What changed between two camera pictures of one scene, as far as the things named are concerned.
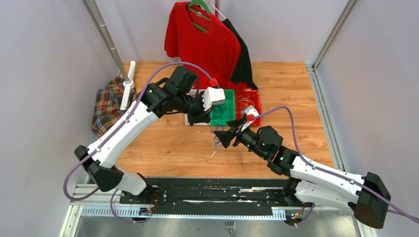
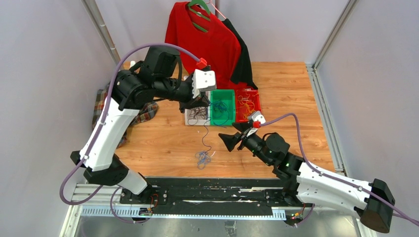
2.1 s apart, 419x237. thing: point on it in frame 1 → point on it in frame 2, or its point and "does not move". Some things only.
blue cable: (217, 142) → (203, 158)
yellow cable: (240, 98) does not move
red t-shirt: (218, 50) does not move
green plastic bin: (220, 114) does not move
